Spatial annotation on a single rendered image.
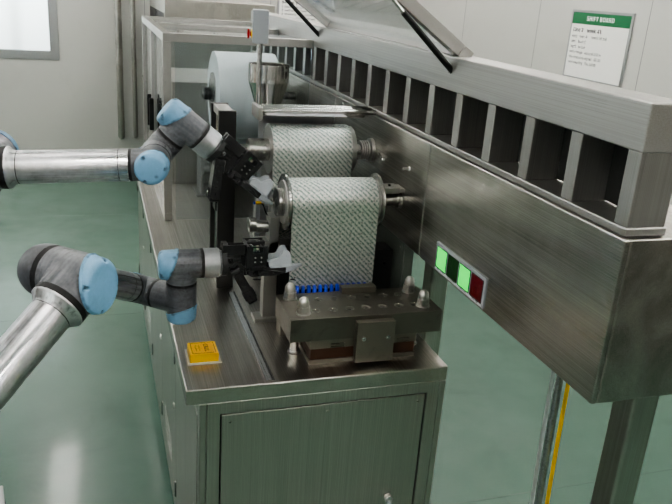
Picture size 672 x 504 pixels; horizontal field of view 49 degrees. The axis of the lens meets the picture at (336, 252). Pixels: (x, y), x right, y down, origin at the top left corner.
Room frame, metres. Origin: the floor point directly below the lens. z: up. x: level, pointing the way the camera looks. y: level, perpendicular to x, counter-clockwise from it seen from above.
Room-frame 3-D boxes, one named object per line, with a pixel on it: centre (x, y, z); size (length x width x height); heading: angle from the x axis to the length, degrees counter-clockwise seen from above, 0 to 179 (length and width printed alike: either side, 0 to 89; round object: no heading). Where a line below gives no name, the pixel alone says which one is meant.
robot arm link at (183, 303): (1.72, 0.40, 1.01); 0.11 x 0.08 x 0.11; 66
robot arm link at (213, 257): (1.74, 0.31, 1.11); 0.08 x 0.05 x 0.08; 19
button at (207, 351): (1.63, 0.31, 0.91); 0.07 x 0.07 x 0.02; 19
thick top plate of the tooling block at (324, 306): (1.74, -0.07, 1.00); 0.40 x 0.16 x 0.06; 109
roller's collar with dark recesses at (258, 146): (2.09, 0.25, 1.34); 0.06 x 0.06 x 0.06; 19
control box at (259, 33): (2.39, 0.29, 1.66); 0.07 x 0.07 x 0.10; 8
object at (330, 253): (1.84, 0.01, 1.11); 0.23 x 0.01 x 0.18; 109
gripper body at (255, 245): (1.76, 0.23, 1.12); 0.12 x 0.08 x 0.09; 109
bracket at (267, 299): (1.88, 0.19, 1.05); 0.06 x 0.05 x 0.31; 109
